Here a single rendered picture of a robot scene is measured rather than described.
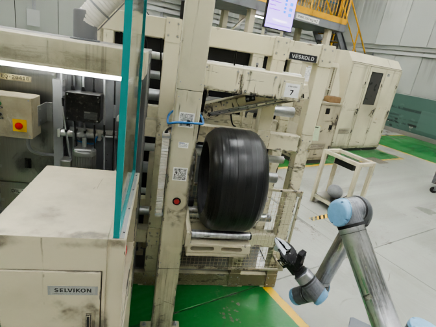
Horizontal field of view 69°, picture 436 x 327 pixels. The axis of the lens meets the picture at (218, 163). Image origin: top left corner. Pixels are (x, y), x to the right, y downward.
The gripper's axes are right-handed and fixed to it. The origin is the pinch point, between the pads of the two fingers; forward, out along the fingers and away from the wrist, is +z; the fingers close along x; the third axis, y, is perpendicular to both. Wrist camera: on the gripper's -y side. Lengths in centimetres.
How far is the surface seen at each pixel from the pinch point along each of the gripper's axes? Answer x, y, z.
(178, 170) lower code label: -17, 7, 59
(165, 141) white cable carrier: -17, -2, 74
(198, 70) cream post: 4, -32, 87
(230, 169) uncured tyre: -5.9, -14.7, 41.4
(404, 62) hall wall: 1211, 382, 41
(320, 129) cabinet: 430, 262, 37
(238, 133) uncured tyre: 14, -13, 55
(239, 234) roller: -4.5, 19.5, 13.0
